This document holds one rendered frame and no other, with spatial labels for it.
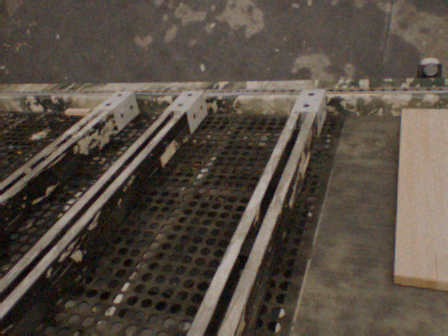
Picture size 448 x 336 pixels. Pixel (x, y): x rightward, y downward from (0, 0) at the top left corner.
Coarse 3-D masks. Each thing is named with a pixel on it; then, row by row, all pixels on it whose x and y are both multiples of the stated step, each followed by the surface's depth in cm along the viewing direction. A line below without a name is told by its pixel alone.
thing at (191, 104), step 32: (192, 96) 124; (160, 128) 111; (192, 128) 121; (128, 160) 100; (160, 160) 105; (96, 192) 90; (128, 192) 93; (64, 224) 82; (96, 224) 84; (32, 256) 75; (64, 256) 76; (0, 288) 70; (32, 288) 70; (64, 288) 77; (0, 320) 64; (32, 320) 70
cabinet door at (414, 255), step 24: (408, 120) 106; (432, 120) 104; (408, 144) 97; (432, 144) 96; (408, 168) 90; (432, 168) 89; (408, 192) 83; (432, 192) 82; (408, 216) 78; (432, 216) 77; (408, 240) 73; (432, 240) 72; (408, 264) 69; (432, 264) 68; (432, 288) 66
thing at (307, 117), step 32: (320, 96) 112; (288, 128) 100; (320, 128) 110; (288, 160) 89; (256, 192) 81; (288, 192) 81; (256, 224) 77; (288, 224) 82; (224, 256) 68; (256, 256) 67; (224, 288) 63; (256, 288) 65; (224, 320) 58; (256, 320) 65
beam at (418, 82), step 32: (0, 96) 155; (32, 96) 151; (64, 96) 146; (96, 96) 142; (160, 96) 134; (224, 96) 127; (256, 96) 123; (288, 96) 120; (352, 96) 114; (384, 96) 112; (416, 96) 109; (224, 128) 131
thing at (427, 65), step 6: (426, 60) 125; (432, 60) 125; (420, 66) 125; (426, 66) 120; (432, 66) 120; (438, 66) 123; (420, 72) 124; (426, 72) 120; (432, 72) 120; (438, 72) 119
